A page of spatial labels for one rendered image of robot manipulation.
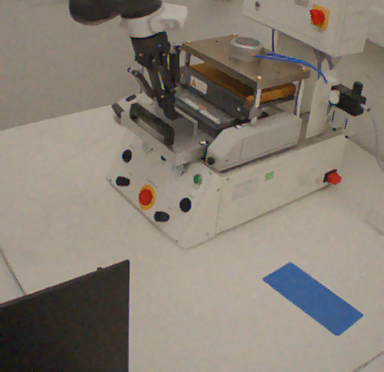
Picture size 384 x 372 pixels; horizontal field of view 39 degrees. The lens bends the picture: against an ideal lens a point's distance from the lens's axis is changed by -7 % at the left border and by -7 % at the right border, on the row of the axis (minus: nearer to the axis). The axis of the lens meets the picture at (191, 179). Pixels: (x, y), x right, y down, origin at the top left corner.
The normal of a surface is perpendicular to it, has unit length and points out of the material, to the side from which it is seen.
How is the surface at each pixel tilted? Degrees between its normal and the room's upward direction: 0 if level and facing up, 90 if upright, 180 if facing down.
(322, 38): 90
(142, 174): 65
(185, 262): 0
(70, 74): 90
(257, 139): 90
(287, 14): 90
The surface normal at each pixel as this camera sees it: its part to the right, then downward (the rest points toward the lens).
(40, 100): 0.55, 0.50
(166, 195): -0.68, -0.11
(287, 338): 0.09, -0.83
